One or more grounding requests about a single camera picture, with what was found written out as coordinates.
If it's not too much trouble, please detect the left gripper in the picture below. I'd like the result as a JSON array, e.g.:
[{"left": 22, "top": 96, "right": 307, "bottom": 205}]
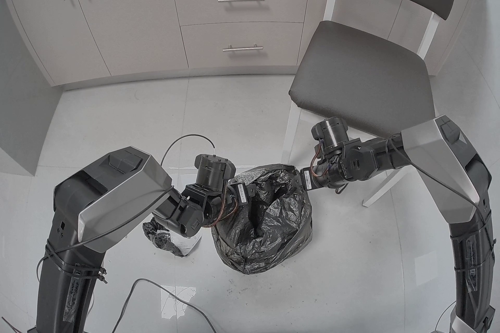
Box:
[{"left": 228, "top": 183, "right": 259, "bottom": 209}]

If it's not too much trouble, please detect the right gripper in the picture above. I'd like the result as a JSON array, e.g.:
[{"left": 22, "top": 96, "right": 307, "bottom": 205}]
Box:
[{"left": 299, "top": 166, "right": 329, "bottom": 192}]

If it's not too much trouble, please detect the black plastic bag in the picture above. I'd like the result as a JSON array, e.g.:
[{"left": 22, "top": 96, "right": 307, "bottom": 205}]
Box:
[{"left": 210, "top": 164, "right": 314, "bottom": 276}]

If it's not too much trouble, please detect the black plastic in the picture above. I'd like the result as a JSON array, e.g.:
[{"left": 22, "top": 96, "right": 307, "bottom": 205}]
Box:
[{"left": 142, "top": 219, "right": 185, "bottom": 257}]

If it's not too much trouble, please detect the dark grey padded chair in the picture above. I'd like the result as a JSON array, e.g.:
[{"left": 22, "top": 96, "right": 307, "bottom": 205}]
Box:
[{"left": 282, "top": 0, "right": 458, "bottom": 207}]

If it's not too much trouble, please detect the beige cabinet with drawers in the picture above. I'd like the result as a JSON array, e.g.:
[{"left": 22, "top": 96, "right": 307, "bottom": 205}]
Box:
[{"left": 0, "top": 0, "right": 485, "bottom": 91}]

